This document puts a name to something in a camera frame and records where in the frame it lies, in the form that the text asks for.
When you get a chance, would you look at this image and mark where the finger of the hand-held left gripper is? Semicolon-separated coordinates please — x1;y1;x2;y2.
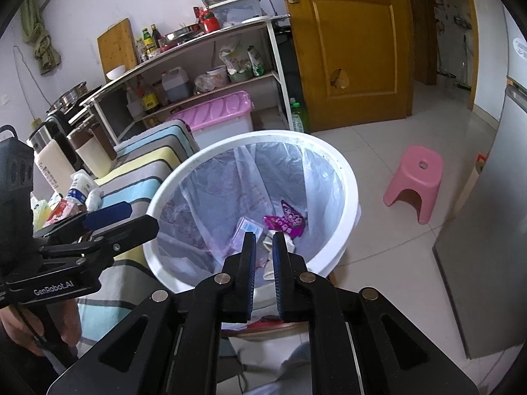
6;215;159;293
33;201;132;248

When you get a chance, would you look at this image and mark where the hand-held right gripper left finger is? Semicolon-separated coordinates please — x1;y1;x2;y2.
51;231;258;395

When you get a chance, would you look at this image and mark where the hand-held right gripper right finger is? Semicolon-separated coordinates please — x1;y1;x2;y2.
272;231;480;395

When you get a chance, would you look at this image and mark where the white tissue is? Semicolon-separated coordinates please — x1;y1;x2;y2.
84;189;104;211

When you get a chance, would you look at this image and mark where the white paper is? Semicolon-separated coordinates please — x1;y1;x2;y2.
257;230;297;281

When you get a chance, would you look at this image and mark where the red pink floral carton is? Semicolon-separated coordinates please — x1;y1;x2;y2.
43;199;85;227

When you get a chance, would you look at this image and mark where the translucent plastic bin liner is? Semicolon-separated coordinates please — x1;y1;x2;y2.
158;142;344;278

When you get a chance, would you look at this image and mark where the white round trash bin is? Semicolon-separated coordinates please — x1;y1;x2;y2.
142;129;363;330

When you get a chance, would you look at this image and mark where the person's left hand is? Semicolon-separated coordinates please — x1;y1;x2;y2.
0;297;81;358

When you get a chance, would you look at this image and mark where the pale yellow tissue pack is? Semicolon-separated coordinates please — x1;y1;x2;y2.
32;199;52;231

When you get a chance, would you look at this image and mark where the striped blanket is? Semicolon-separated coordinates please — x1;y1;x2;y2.
78;119;202;344

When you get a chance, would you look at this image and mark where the white bottle with blue label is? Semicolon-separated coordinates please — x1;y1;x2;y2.
68;170;98;207

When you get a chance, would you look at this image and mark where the pink carton with blue top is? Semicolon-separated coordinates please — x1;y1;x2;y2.
231;216;265;256

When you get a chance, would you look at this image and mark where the cream steel thermos jug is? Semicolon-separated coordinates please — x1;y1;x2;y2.
27;125;77;197

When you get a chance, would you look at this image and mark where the purple snack wrapper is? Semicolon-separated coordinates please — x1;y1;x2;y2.
263;199;307;237

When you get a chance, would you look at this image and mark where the brown lidded beige cup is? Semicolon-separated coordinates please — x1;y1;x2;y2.
66;121;118;178

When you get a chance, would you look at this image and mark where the person's trouser leg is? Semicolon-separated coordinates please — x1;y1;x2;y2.
279;341;310;395

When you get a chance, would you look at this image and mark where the white plastic jug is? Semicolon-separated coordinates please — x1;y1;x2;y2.
125;86;143;118

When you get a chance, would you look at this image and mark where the yellow label oil bottle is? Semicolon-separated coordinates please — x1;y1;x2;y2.
138;75;161;114

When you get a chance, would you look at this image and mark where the steel pot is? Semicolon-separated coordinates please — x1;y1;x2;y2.
47;81;90;114

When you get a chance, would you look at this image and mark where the clear plastic jug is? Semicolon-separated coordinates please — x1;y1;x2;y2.
161;70;191;103

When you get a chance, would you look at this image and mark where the pink lid storage box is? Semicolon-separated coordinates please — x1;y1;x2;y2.
167;91;254;149

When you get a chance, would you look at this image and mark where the clear plastic bag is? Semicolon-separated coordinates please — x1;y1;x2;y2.
193;73;217;93

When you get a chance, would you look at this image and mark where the wooden cutting board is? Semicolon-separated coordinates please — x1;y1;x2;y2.
97;17;138;79

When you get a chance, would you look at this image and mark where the green plastic bottle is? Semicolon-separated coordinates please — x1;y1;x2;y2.
288;98;309;133

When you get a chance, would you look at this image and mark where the green hanging cloth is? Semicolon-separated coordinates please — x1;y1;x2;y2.
20;0;62;75

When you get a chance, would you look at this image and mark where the pink plastic stool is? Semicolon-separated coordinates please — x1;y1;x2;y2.
383;145;444;225

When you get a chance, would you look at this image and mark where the instant noodle bowl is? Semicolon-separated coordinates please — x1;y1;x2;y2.
206;66;230;90

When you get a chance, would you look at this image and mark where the steel tray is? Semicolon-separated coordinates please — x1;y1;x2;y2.
165;25;202;44

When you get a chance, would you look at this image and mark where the white plastic bag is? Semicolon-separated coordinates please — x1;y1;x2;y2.
218;41;252;75

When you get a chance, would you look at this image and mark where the green white packet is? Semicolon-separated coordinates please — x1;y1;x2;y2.
247;46;265;77

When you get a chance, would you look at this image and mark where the red bottle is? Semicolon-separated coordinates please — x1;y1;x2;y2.
199;6;219;34

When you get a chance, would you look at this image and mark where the grey refrigerator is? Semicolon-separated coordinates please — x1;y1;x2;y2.
432;6;527;360

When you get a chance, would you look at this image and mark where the white object with orange top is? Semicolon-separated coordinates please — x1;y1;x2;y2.
468;154;489;200

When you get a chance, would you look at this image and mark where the clear plastic storage box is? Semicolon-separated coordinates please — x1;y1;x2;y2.
210;0;264;25

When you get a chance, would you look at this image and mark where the yellow wooden door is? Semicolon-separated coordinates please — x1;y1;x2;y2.
275;0;416;132

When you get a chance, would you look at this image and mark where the mop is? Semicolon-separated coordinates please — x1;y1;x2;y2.
456;35;472;90

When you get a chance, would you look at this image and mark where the wall cable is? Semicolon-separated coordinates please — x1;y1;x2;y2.
12;45;54;112

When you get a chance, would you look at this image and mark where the white frame shelf unit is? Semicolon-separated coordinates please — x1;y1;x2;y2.
80;14;291;145

